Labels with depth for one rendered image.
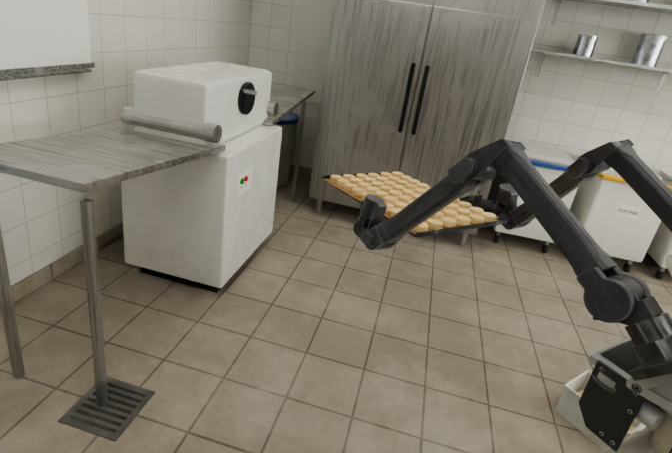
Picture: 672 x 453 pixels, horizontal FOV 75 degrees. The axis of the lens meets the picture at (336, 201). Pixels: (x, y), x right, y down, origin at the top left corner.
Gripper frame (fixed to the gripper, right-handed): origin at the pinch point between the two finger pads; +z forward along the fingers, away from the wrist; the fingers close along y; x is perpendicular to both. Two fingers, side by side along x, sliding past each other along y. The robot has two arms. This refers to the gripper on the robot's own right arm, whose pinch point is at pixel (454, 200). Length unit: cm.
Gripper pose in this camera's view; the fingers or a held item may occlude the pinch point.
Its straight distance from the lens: 174.8
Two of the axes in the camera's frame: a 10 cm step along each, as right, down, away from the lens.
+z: -9.6, -2.0, 2.1
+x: -2.6, 3.0, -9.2
